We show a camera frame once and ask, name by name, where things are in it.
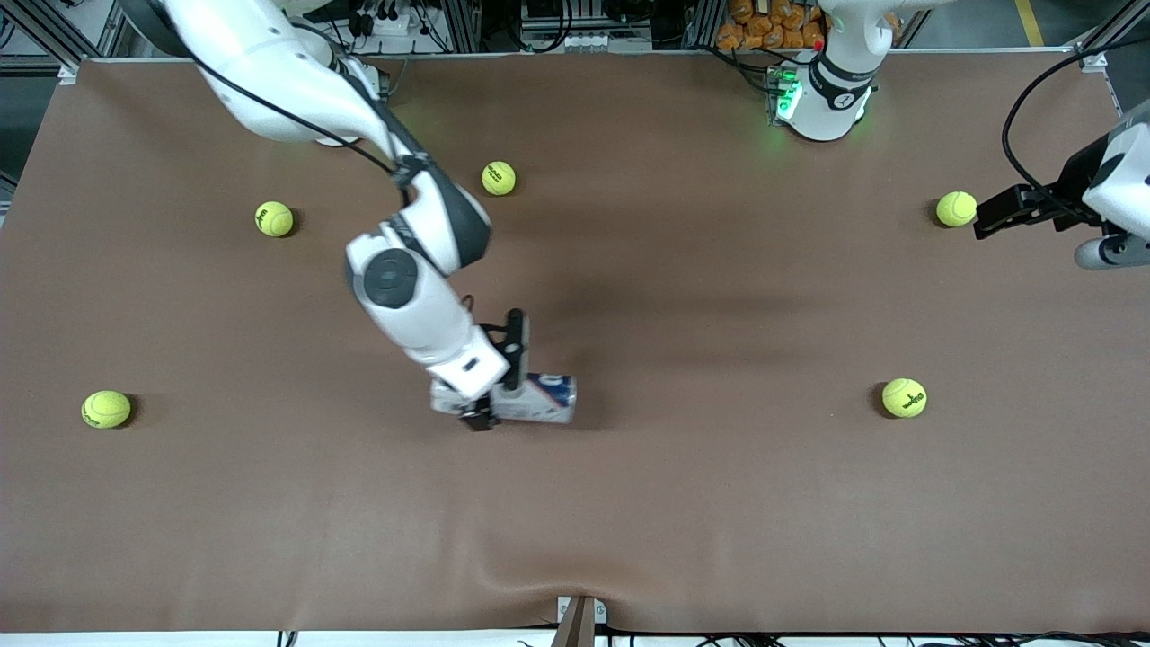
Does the pile of orange objects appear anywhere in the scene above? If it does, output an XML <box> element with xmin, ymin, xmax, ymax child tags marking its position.
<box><xmin>716</xmin><ymin>0</ymin><xmax>826</xmax><ymax>51</ymax></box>

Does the aluminium frame post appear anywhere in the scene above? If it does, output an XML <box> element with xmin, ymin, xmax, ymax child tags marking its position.
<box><xmin>690</xmin><ymin>0</ymin><xmax>725</xmax><ymax>51</ymax></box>
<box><xmin>447</xmin><ymin>0</ymin><xmax>483</xmax><ymax>53</ymax></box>

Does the white blue tennis ball can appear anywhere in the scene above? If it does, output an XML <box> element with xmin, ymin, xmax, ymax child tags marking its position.
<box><xmin>429</xmin><ymin>372</ymin><xmax>577</xmax><ymax>425</ymax></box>

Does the grey bracket with brown post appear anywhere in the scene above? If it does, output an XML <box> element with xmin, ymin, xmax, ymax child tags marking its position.
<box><xmin>555</xmin><ymin>595</ymin><xmax>608</xmax><ymax>647</ymax></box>

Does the brown table cover sheet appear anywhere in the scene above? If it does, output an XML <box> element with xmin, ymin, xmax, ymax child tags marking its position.
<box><xmin>0</xmin><ymin>52</ymin><xmax>1150</xmax><ymax>634</ymax></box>

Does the white power strip with plugs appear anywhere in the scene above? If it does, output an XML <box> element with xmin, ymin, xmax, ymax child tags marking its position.
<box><xmin>353</xmin><ymin>7</ymin><xmax>425</xmax><ymax>42</ymax></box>

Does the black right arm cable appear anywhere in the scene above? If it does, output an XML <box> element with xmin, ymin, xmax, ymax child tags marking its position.
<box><xmin>180</xmin><ymin>45</ymin><xmax>477</xmax><ymax>315</ymax></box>

